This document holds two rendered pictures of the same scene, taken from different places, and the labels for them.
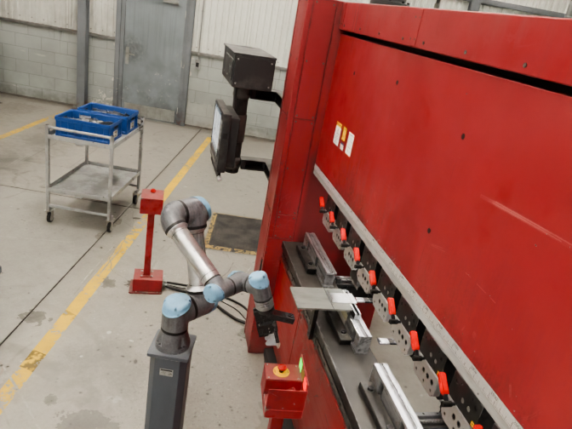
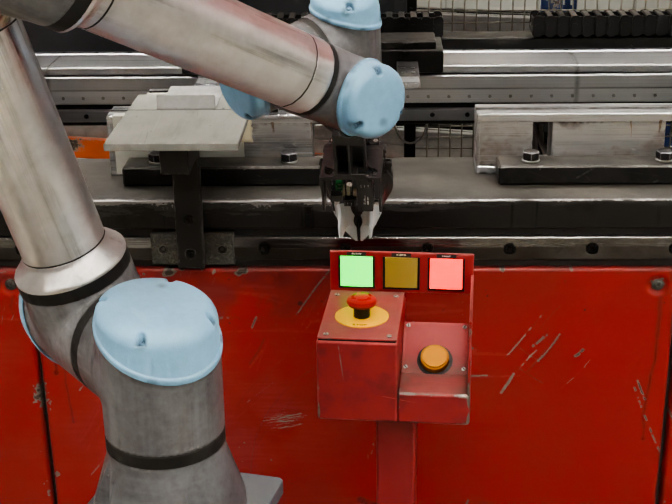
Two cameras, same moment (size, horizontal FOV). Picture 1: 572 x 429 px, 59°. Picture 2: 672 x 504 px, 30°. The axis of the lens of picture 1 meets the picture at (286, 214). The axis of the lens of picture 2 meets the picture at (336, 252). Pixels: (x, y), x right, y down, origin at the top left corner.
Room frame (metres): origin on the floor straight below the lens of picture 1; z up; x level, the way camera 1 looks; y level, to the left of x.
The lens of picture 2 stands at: (1.36, 1.36, 1.48)
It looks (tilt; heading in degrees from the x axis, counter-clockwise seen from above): 22 degrees down; 287
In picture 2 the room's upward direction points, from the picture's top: 1 degrees counter-clockwise
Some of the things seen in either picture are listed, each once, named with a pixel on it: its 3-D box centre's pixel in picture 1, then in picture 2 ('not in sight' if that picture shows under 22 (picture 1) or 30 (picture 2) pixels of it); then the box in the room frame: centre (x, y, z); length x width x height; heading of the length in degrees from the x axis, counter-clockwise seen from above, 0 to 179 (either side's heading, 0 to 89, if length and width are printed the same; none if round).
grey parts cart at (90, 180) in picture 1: (96, 167); not in sight; (4.67, 1.92, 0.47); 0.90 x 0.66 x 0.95; 1
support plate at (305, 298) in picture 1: (320, 298); (184, 120); (2.07, -0.23, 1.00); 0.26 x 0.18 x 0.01; 105
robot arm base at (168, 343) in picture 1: (174, 334); (168, 469); (1.84, 0.39, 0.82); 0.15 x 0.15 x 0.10
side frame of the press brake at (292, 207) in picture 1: (334, 197); not in sight; (3.10, -0.29, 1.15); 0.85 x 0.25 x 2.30; 105
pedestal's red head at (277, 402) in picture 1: (283, 385); (397, 335); (1.73, -0.12, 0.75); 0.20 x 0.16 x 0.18; 10
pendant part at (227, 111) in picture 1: (225, 134); not in sight; (3.13, 0.47, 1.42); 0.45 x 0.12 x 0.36; 17
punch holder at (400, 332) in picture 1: (414, 326); not in sight; (1.56, -0.52, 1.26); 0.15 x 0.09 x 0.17; 15
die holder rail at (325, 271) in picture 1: (318, 258); not in sight; (2.64, -0.23, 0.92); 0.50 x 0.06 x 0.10; 15
